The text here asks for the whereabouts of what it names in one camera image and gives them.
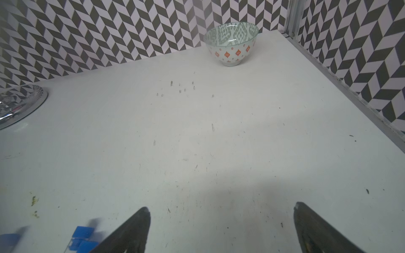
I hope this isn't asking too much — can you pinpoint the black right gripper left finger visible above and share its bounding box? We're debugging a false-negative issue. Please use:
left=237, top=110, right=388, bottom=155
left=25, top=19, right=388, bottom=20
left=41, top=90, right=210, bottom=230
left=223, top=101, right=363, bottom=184
left=90, top=207, right=151, bottom=253

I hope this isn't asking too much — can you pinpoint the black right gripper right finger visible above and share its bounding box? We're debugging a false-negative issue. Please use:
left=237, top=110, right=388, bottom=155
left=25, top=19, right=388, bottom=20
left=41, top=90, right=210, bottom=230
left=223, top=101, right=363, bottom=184
left=294, top=202, right=363, bottom=253

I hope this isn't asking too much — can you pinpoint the blue capped test tube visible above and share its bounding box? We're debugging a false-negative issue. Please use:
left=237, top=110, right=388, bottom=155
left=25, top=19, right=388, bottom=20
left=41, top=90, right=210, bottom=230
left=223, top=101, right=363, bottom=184
left=64, top=226, right=99, bottom=253
left=0, top=234, right=21, bottom=253

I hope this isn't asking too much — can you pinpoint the chrome glass rack stand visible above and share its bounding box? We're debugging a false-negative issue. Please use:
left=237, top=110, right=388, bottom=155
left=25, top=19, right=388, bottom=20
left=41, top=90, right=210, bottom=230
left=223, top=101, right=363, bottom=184
left=1, top=84, right=49, bottom=130

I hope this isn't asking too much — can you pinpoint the patterned ceramic bowl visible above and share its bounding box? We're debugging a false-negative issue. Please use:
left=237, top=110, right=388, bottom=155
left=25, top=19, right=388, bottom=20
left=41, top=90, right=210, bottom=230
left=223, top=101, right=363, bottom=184
left=203, top=22, right=259, bottom=67

